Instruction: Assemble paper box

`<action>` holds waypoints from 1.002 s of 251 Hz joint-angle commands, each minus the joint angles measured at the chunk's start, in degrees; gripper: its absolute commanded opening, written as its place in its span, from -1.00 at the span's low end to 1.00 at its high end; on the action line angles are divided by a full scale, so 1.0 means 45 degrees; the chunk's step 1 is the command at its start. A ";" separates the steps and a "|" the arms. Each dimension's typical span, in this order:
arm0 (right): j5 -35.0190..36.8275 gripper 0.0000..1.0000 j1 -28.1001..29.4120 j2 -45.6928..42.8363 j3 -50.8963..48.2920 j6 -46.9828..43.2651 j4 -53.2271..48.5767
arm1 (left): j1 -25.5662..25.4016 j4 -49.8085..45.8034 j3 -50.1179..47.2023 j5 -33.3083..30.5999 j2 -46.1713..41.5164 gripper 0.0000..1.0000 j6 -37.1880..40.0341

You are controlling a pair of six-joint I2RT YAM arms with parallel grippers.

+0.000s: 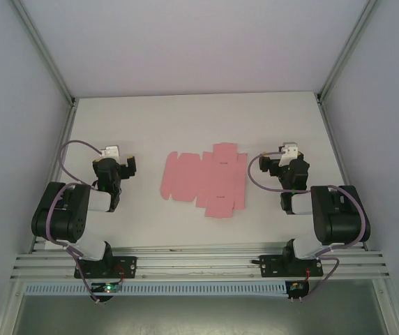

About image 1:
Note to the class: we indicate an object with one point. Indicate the pink paper box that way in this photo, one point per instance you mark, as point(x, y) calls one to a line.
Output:
point(203, 178)

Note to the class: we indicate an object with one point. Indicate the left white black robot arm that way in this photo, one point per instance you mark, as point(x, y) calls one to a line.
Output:
point(63, 216)

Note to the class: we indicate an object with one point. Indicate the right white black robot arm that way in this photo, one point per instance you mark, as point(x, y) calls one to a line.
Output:
point(339, 223)

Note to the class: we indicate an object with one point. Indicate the right green circuit board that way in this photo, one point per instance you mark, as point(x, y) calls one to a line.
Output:
point(295, 287)

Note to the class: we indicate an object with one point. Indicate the green circuit board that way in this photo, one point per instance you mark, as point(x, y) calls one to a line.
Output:
point(108, 288)
point(295, 287)

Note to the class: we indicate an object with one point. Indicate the left green circuit board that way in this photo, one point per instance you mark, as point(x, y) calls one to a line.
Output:
point(108, 288)

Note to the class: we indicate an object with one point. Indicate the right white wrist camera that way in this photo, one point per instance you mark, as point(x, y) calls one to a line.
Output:
point(288, 153)

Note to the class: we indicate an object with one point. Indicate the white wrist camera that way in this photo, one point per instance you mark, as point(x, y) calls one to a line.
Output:
point(110, 151)
point(288, 153)

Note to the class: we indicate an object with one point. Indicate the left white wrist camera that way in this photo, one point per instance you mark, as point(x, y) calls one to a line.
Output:
point(110, 151)

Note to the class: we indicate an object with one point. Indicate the right aluminium side rail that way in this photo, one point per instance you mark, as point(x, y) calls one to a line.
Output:
point(340, 164)

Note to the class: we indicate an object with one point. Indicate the aluminium side rail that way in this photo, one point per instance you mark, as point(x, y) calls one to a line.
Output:
point(58, 167)
point(340, 164)

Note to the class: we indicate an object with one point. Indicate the left aluminium side rail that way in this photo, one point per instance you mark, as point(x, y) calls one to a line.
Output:
point(58, 167)

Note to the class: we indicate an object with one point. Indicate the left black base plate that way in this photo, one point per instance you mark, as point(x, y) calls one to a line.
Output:
point(126, 267)

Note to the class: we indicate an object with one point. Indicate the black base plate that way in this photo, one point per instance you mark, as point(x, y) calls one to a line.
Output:
point(126, 267)
point(272, 267)

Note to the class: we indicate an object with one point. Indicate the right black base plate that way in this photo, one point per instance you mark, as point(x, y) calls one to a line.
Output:
point(272, 267)

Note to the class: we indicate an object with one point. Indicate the aluminium mounting rail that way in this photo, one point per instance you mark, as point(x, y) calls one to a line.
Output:
point(199, 263)

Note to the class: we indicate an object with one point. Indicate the right aluminium frame post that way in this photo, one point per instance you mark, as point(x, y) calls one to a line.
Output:
point(347, 49)

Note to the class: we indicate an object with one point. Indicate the aluminium frame post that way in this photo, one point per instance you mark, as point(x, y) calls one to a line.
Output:
point(44, 49)
point(347, 49)

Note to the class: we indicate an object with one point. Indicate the left aluminium frame post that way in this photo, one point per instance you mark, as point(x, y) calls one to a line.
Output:
point(44, 49)

